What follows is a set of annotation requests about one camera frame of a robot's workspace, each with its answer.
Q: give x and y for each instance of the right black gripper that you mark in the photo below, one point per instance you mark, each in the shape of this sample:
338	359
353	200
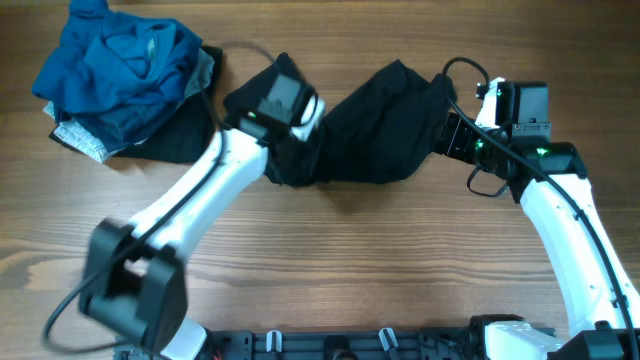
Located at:
455	131

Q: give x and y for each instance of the black t-shirt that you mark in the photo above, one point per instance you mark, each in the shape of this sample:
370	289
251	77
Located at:
380	133

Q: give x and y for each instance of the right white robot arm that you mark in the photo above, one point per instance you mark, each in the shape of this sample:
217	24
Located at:
510	139

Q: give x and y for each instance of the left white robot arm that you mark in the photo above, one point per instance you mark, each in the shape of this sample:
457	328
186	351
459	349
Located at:
134	279

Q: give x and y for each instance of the grey folded garment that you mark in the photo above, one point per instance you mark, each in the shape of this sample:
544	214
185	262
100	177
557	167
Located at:
201	75

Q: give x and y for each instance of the blue crumpled shirt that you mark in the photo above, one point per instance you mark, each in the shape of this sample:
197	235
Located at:
119	76

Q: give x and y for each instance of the white patterned cloth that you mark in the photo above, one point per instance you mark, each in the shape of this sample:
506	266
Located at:
80	137

